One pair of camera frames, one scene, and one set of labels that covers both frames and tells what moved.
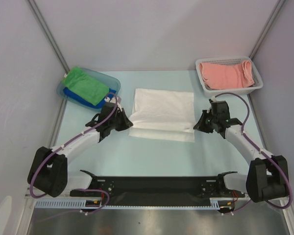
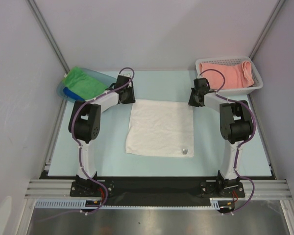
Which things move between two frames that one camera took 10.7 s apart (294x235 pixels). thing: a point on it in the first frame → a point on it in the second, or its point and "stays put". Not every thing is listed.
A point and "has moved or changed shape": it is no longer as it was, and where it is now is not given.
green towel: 77,81 stays put
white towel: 165,114 has moved or changed shape
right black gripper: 206,121 → 194,98
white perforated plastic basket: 257,84 stays put
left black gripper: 126,123 → 132,99
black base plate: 122,190 stays put
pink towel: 227,75 stays put
